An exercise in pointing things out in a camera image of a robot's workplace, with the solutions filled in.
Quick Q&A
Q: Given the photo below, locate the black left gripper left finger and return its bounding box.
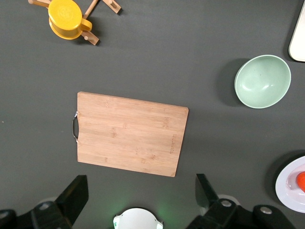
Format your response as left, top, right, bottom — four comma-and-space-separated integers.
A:
32, 175, 89, 229

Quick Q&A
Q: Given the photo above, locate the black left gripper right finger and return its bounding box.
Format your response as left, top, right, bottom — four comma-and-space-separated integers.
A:
185, 173, 248, 229

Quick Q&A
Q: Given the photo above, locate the white round plate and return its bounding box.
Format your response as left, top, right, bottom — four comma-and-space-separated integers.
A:
275, 156, 305, 213

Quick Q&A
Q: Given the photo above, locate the orange fruit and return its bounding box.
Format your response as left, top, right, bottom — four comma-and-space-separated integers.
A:
296, 171, 305, 193

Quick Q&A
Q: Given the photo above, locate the wooden cutting board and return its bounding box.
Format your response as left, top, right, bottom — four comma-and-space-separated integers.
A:
72, 92, 189, 177

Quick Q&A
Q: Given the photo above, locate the pale green bowl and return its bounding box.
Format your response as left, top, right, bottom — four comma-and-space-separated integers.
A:
234, 54, 292, 109

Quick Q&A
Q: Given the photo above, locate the wooden peg drying rack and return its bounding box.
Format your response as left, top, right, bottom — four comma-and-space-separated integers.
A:
28, 0, 122, 46

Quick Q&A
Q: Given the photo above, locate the yellow cup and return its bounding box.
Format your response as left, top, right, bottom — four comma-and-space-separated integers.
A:
48, 0, 93, 41

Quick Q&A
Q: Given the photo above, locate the cream tray with bear print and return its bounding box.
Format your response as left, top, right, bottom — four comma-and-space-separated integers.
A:
288, 0, 305, 63

